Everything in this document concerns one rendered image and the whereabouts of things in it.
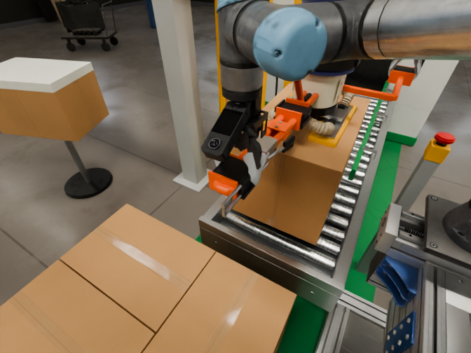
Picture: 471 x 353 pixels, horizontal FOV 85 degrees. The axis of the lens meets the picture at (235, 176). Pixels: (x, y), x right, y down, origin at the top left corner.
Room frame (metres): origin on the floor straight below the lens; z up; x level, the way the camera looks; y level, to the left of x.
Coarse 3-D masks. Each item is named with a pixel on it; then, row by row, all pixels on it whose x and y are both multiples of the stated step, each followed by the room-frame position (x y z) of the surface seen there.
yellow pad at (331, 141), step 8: (352, 112) 0.96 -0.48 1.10; (320, 120) 0.89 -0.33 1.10; (328, 120) 0.84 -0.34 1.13; (336, 120) 0.88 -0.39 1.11; (344, 120) 0.88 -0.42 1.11; (336, 128) 0.82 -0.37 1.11; (344, 128) 0.84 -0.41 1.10; (312, 136) 0.78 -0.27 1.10; (320, 136) 0.78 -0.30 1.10; (328, 136) 0.77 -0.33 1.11; (336, 136) 0.78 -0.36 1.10; (328, 144) 0.74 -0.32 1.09; (336, 144) 0.74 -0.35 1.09
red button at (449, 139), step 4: (440, 132) 0.90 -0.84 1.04; (444, 132) 0.90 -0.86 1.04; (436, 136) 0.89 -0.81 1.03; (440, 136) 0.88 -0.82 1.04; (444, 136) 0.88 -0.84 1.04; (448, 136) 0.88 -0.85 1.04; (452, 136) 0.88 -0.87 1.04; (436, 140) 0.88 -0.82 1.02; (440, 140) 0.86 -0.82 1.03; (444, 140) 0.86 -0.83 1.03; (448, 140) 0.85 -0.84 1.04; (452, 140) 0.85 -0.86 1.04; (440, 144) 0.87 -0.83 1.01; (444, 144) 0.86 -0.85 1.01
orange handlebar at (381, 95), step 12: (396, 84) 0.95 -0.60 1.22; (312, 96) 0.84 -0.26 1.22; (372, 96) 0.88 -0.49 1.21; (384, 96) 0.86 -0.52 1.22; (396, 96) 0.85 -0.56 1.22; (276, 120) 0.67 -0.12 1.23; (276, 132) 0.64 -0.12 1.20; (288, 132) 0.64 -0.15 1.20; (240, 156) 0.50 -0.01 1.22; (228, 192) 0.38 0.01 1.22
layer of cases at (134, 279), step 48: (96, 240) 0.73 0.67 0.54; (144, 240) 0.73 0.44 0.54; (192, 240) 0.73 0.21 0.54; (48, 288) 0.49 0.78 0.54; (96, 288) 0.51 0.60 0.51; (144, 288) 0.49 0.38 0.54; (192, 288) 0.49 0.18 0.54; (240, 288) 0.49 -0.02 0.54; (0, 336) 0.31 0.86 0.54; (48, 336) 0.31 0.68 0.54; (96, 336) 0.31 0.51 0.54; (144, 336) 0.31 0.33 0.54; (192, 336) 0.31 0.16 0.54; (240, 336) 0.31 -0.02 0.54
